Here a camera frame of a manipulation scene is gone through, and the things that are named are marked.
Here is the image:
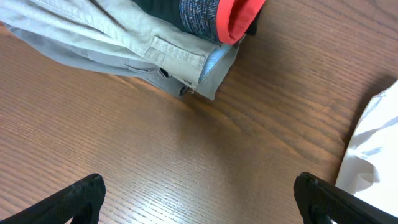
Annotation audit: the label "folded khaki trousers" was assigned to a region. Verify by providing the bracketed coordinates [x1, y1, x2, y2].
[1, 0, 239, 99]

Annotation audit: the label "black shorts with orange waistband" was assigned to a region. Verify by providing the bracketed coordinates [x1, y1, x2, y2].
[134, 0, 265, 45]

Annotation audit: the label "white printed t-shirt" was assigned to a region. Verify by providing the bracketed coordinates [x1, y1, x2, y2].
[335, 83, 398, 217]

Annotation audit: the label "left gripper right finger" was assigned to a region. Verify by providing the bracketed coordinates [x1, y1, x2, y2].
[294, 172, 397, 224]

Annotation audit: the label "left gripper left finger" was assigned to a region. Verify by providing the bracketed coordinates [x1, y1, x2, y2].
[1, 174, 106, 224]

